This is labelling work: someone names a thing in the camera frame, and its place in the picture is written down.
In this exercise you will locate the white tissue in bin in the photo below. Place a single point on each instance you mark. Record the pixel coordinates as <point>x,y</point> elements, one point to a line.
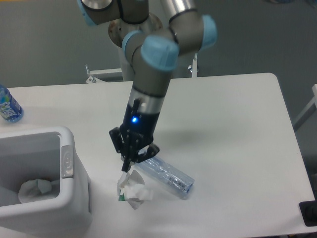
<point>38,190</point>

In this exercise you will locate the clear plastic bottle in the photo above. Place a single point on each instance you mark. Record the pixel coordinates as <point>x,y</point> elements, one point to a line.
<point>174,180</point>

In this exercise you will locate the blue labelled water bottle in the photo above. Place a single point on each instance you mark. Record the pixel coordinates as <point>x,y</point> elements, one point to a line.
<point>10,109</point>

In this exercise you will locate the white robot pedestal with flange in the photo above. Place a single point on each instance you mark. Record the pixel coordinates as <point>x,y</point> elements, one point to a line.
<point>118,29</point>

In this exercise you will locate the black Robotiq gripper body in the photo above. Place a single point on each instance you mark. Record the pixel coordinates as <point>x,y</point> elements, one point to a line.
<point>138,126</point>

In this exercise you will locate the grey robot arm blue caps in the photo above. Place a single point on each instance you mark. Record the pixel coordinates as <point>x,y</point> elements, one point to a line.
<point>152,55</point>

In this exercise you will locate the white left base bracket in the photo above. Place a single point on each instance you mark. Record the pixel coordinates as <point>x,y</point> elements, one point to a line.
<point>104,75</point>

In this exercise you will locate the white base bracket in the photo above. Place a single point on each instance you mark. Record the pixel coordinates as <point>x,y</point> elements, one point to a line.
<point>104,75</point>
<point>193,68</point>

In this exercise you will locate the white plastic trash can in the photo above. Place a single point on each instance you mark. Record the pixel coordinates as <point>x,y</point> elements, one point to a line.
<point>43,153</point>

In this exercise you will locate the white right base bracket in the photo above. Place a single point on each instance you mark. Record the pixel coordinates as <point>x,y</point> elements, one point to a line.
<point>193,68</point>

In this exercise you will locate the white frame at right edge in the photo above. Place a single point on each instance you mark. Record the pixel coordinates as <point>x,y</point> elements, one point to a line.
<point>307,111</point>

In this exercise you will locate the white paper trash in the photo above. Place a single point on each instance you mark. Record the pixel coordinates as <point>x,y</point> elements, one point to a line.
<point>132,189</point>

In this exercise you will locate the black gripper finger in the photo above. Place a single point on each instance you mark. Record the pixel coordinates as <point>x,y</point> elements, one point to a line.
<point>144,154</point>
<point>122,147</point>

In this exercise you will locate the black clamp at table edge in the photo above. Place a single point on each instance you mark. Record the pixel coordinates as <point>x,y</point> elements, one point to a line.
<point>309,212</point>

